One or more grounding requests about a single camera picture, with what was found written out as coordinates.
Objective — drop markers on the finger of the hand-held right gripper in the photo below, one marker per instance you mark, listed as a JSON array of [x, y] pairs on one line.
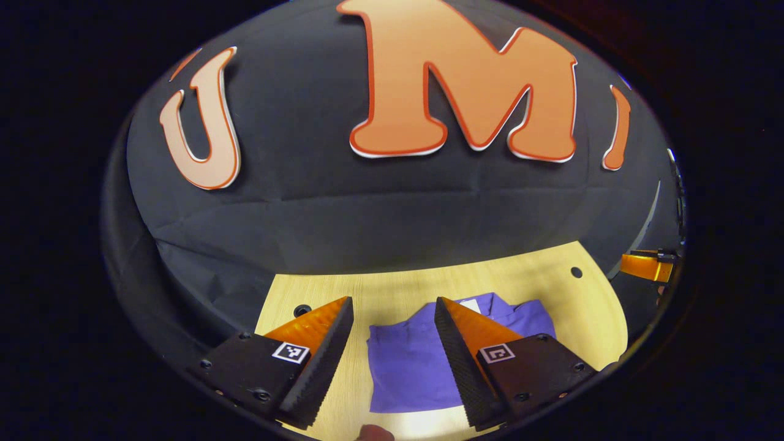
[[666, 255], [640, 266]]

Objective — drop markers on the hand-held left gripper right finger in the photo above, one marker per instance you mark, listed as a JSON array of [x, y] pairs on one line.
[[459, 361]]

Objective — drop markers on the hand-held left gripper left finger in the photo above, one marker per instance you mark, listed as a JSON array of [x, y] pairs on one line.
[[321, 361]]

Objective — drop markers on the purple shirt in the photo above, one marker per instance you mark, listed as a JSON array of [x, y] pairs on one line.
[[404, 367]]

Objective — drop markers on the black backdrop cloth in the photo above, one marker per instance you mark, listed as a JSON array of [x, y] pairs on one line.
[[367, 226]]

